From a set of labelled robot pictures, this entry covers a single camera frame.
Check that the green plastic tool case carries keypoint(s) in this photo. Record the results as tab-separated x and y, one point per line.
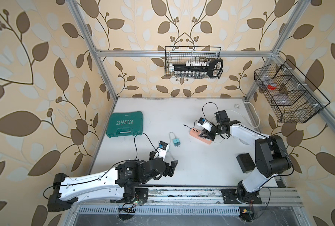
125	124

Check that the teal usb charger adapter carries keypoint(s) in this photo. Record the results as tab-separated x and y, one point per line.
176	142

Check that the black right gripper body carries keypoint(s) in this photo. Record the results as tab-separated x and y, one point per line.
215	131

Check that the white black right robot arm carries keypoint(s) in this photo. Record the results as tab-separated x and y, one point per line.
271	157

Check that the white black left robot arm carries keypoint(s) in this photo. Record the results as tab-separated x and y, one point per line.
117	184

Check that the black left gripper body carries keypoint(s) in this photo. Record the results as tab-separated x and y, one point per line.
165	172

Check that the black wire basket back wall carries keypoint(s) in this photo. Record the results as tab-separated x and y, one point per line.
181	54

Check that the black wire basket wall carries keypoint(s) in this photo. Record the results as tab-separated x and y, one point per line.
181	54
296	99

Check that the black wire basket right wall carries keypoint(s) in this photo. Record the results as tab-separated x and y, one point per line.
296	99

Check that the aluminium frame rail front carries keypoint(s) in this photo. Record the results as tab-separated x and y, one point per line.
193	201

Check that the black block on table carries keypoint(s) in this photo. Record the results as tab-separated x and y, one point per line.
246	162

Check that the red object in basket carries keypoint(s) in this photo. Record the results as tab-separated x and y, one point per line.
272	86

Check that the pink power strip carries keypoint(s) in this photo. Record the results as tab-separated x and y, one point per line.
196	134

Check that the black white socket set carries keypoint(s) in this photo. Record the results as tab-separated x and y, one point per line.
210	69

